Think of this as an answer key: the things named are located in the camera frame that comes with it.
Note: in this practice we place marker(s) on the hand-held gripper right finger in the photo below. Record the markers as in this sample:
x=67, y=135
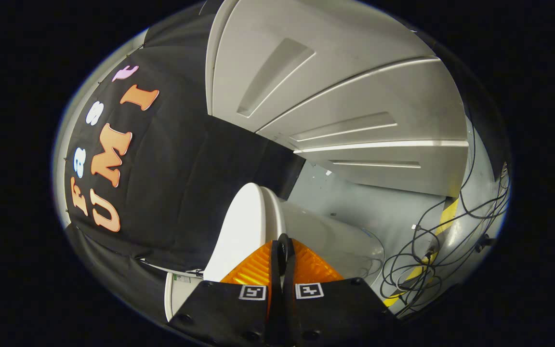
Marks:
x=289, y=274

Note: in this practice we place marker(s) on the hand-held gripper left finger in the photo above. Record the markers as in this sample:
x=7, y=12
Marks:
x=276, y=270

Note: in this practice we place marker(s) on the white box with slot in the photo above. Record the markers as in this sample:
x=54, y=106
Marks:
x=181, y=294

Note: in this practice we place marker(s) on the black backdrop cloth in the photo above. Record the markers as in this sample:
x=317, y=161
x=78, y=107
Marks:
x=176, y=193

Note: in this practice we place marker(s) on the yellow black floor tape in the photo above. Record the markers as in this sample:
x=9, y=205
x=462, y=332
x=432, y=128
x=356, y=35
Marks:
x=448, y=214

